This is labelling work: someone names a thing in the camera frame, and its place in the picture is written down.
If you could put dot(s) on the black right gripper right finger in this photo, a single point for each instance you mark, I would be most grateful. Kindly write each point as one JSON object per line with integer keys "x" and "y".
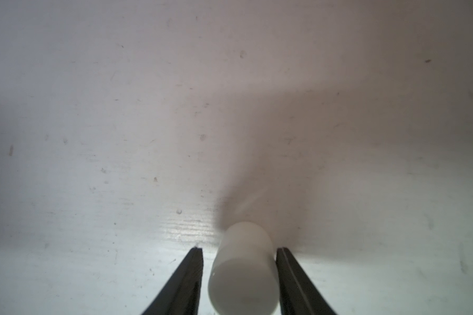
{"x": 298, "y": 295}

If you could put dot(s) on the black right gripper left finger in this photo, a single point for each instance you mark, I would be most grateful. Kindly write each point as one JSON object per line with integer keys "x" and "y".
{"x": 181, "y": 293}

